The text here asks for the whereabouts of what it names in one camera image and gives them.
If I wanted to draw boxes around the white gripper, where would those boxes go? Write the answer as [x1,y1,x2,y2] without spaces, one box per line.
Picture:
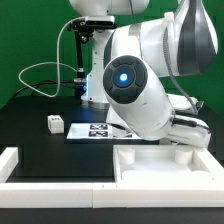
[165,94,211,148]

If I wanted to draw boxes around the white square tabletop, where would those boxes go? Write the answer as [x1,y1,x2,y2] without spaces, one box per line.
[113,145,224,183]

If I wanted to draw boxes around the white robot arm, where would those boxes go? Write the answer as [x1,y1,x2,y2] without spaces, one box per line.
[69,0,218,148]

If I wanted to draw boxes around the white marker sheet with tags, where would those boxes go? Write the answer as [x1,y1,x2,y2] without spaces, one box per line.
[67,123,138,140]

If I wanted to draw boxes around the white U-shaped obstacle fence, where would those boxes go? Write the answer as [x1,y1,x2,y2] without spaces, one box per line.
[0,147,224,208]

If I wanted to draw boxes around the black camera on stand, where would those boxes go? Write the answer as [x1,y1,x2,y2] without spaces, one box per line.
[85,16,116,30]

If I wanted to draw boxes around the black camera stand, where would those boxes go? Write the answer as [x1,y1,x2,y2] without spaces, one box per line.
[66,18,118,98]

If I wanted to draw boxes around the black cable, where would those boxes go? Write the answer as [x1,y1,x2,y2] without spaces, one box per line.
[9,79,83,101]

